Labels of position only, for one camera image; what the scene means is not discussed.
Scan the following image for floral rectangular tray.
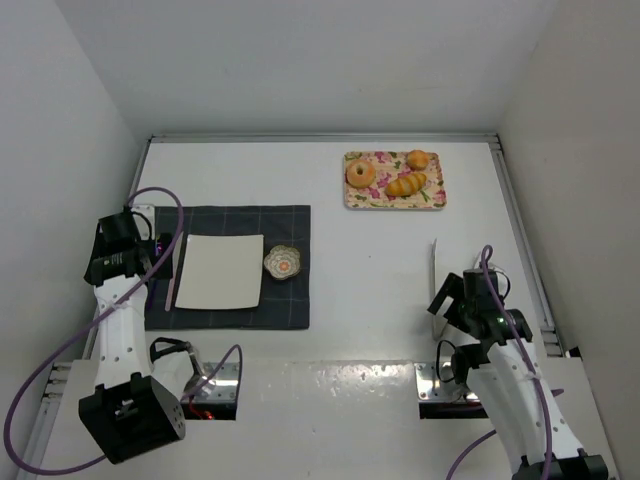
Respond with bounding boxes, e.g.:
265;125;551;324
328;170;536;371
343;149;447;210

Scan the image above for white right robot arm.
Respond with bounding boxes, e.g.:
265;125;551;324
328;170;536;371
428;269;609;479

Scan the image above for sugared donut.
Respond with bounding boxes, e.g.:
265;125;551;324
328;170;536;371
345;159;376;189

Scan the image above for pink handled knife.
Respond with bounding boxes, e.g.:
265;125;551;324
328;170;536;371
164;233;184;312

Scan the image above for small round bun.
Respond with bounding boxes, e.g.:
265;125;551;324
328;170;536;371
406;150;430;171

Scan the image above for dark checked placemat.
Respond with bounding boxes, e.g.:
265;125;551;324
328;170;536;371
145;205;312;331

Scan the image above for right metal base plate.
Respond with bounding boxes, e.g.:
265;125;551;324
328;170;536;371
414;362;479;404

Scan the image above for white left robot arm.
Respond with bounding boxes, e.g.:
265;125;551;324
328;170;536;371
78;206;202;464

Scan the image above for small floral dish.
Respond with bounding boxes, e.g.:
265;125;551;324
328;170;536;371
263;245;301;281

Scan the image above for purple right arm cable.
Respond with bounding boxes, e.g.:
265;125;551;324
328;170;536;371
444;244;566;480

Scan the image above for striped long bread roll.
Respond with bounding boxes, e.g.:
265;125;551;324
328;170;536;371
385;172;427;197

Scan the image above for metal base plate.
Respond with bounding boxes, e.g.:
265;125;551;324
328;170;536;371
414;362;479;404
185;362;242;404

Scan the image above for metal bread tongs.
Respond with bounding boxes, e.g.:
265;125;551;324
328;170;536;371
430;238;451;341

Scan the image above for white square plate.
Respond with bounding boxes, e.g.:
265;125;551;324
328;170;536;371
175;234;264;310

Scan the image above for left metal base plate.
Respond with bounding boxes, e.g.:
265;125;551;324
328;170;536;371
185;362;242;404

